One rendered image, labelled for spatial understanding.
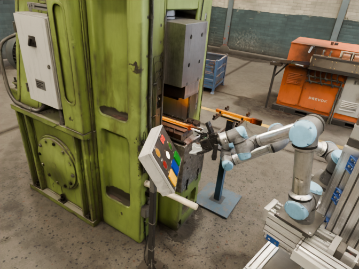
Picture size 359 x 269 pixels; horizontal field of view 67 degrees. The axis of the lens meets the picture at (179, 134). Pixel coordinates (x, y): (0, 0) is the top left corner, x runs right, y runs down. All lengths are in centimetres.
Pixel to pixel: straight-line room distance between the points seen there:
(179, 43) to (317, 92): 394
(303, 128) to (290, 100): 417
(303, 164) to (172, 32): 108
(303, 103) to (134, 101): 416
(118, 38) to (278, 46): 804
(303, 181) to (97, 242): 177
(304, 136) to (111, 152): 144
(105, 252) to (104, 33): 170
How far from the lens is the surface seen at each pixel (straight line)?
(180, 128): 210
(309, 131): 135
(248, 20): 972
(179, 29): 177
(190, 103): 234
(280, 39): 950
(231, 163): 190
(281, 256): 238
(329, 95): 542
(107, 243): 255
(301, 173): 146
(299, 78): 539
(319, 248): 180
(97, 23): 190
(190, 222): 270
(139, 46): 164
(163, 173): 145
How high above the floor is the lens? 196
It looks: 29 degrees down
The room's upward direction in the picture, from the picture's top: 4 degrees clockwise
